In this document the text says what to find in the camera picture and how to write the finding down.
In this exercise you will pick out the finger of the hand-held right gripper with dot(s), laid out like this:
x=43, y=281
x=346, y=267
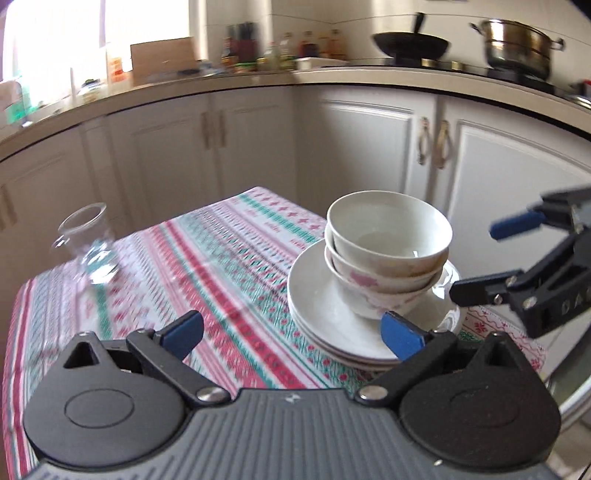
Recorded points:
x=480, y=288
x=512, y=226

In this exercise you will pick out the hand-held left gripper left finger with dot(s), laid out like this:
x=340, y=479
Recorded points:
x=184, y=330

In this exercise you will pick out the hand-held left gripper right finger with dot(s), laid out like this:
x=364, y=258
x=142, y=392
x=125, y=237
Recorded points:
x=401, y=334

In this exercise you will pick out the white flower print plate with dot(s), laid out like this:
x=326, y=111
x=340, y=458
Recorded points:
x=314, y=295
x=364, y=366
x=358, y=359

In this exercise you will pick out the white ceramic bowl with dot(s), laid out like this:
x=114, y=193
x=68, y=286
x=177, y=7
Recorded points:
x=344, y=267
x=383, y=221
x=360, y=304

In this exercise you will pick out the patterned tablecloth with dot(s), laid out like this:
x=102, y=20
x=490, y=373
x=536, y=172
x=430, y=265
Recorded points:
x=207, y=258

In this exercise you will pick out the clear glass mug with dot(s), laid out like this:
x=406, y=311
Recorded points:
x=92, y=258

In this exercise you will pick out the stainless steel pot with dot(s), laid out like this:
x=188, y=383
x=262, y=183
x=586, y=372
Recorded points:
x=517, y=46

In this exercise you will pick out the black wok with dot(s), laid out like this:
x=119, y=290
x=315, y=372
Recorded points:
x=411, y=44

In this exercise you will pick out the orange oil bottle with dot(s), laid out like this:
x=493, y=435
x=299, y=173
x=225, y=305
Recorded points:
x=337, y=46

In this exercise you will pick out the white rectangular tray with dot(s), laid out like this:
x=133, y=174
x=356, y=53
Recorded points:
x=321, y=62

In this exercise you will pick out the glass jar with lid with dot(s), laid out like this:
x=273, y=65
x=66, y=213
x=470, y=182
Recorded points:
x=88, y=92

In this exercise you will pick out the red sauce bottle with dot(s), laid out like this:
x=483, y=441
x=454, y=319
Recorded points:
x=308, y=46

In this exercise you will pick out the orange juice bottle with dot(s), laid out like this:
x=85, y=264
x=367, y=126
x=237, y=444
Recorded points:
x=115, y=64

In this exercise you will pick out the wooden cutting board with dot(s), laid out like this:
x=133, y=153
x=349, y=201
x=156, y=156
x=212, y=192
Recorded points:
x=161, y=53

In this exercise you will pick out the dark soy sauce bottle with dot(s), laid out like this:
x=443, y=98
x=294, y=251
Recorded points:
x=227, y=53

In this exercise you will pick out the tall clear oil bottle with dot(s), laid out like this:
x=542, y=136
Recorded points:
x=287, y=53

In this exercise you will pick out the clear glass bottle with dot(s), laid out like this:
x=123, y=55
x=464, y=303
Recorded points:
x=273, y=57

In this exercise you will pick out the knife block with knives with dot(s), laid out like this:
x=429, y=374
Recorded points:
x=242, y=46

